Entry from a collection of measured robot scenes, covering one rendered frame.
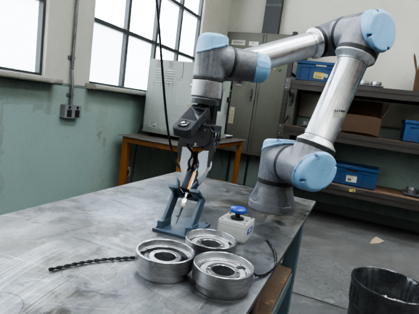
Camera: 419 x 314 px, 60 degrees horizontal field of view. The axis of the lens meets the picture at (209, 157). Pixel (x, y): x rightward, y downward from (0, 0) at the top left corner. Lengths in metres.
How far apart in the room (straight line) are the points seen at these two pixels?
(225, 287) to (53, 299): 0.26
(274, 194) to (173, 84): 2.04
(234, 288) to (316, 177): 0.50
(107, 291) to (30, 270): 0.14
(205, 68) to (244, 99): 3.72
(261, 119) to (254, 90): 0.37
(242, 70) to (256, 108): 3.63
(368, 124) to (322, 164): 3.06
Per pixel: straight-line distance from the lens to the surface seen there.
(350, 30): 1.13
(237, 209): 0.86
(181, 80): 3.00
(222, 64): 0.88
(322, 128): 1.04
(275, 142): 1.12
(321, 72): 4.16
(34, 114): 2.47
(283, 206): 1.16
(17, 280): 0.66
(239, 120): 4.58
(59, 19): 2.61
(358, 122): 4.06
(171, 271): 0.63
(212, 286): 0.61
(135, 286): 0.63
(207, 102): 0.86
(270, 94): 4.49
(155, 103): 3.11
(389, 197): 4.07
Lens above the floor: 1.11
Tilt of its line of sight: 8 degrees down
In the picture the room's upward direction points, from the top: 8 degrees clockwise
